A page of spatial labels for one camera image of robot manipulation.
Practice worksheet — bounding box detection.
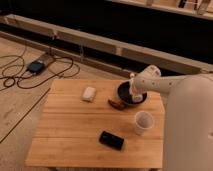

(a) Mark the clear plastic bottle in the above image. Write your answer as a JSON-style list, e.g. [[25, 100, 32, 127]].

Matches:
[[132, 94, 143, 103]]

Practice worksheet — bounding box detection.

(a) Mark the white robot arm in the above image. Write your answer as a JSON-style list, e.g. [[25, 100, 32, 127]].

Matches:
[[129, 65, 213, 171]]

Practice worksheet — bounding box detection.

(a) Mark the dark ceramic bowl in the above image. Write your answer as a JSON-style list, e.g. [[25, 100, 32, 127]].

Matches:
[[117, 81, 147, 105]]

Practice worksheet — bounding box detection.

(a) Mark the brown curved object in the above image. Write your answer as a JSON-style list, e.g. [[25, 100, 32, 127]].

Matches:
[[108, 99, 126, 110]]

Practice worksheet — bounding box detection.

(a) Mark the wooden table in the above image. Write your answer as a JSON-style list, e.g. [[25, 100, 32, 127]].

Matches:
[[25, 79, 164, 169]]

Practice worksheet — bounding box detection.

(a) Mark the white paper cup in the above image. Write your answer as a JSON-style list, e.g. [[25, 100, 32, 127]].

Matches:
[[134, 111, 154, 135]]

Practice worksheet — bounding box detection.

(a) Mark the black rectangular box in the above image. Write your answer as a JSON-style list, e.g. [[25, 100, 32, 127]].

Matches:
[[99, 131, 124, 150]]

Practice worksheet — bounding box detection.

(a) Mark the blue power adapter box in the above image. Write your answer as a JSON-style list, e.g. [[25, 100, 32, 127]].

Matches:
[[27, 61, 45, 74]]

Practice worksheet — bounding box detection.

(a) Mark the long wooden beam frame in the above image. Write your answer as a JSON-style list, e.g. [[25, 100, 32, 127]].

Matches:
[[0, 14, 213, 74]]

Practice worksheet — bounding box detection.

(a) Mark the black floor cable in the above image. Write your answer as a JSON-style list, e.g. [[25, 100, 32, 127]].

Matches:
[[0, 39, 81, 90]]

